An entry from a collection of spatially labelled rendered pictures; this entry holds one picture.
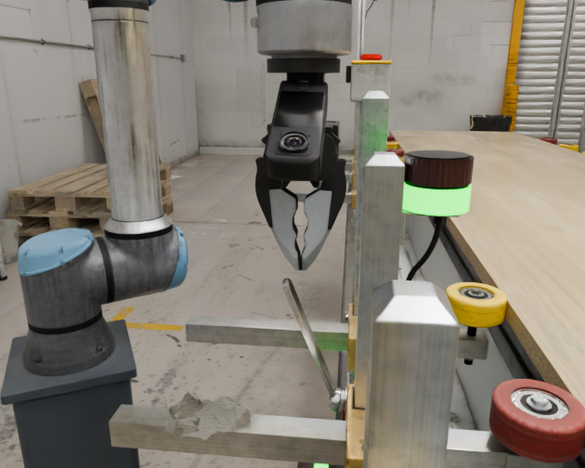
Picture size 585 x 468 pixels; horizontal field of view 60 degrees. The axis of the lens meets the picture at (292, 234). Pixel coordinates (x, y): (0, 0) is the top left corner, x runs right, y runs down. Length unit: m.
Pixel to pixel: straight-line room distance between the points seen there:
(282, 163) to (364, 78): 0.54
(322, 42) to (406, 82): 7.73
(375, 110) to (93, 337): 0.78
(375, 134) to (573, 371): 0.36
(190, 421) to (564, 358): 0.40
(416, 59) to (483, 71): 1.00
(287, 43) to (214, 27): 8.02
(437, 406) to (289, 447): 0.31
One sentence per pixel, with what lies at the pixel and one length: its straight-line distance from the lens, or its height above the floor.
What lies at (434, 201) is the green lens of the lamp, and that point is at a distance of 0.45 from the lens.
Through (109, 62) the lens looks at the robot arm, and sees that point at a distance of 1.11.
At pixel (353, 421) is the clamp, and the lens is 0.53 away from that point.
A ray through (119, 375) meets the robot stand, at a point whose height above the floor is 0.59.
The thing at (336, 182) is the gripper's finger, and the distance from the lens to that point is 0.50.
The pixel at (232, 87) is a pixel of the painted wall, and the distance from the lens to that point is 8.40.
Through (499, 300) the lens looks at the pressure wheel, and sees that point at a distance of 0.73.
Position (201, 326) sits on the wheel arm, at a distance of 0.77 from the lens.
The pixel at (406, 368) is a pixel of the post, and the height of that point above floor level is 1.07.
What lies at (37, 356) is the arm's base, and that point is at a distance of 1.22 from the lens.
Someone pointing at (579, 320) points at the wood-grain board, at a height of 0.90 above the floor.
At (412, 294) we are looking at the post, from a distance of 0.22.
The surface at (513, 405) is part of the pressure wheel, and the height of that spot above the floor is 0.91.
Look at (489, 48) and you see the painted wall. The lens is 8.39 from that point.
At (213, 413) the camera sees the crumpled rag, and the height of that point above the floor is 0.88.
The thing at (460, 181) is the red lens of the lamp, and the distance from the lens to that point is 0.45.
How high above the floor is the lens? 1.19
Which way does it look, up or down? 17 degrees down
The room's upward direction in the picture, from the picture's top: straight up
